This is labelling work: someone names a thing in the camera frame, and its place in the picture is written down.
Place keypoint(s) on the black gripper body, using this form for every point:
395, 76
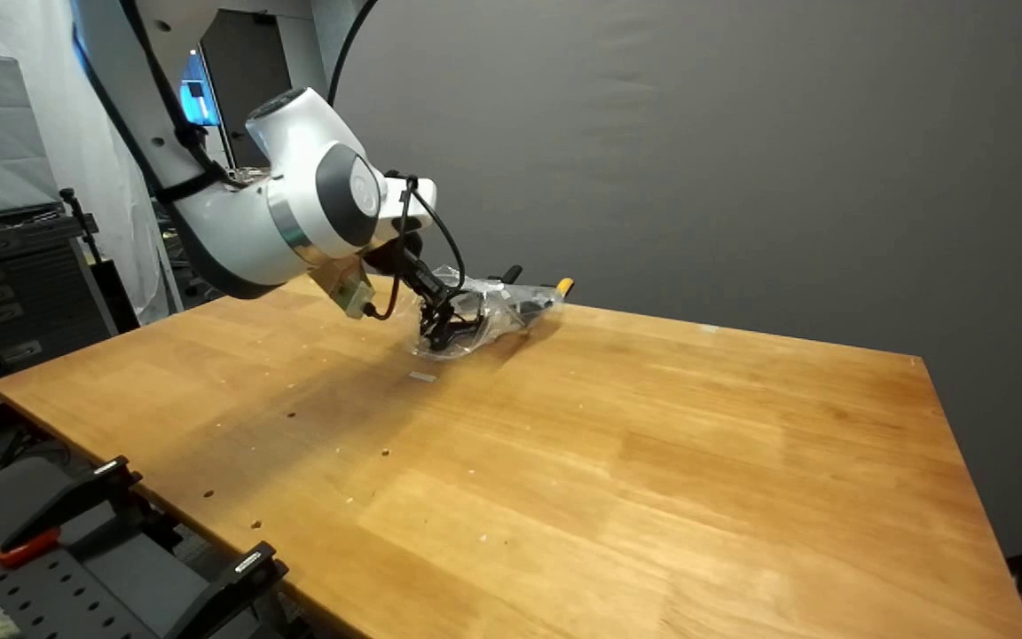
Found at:
414, 268

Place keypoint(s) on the white curtain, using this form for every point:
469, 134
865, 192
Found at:
74, 155

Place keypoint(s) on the gray fabric backdrop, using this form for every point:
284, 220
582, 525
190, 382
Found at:
710, 155

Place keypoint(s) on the yellow tipped clamp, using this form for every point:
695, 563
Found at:
562, 284

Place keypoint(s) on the black equipment rack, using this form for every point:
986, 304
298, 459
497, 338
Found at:
16, 294

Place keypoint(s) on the clear plastic bag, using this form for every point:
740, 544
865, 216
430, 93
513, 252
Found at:
497, 324

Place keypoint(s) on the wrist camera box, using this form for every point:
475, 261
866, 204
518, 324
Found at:
352, 289

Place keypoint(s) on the blue glowing background panel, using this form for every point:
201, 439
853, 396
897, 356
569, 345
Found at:
198, 95

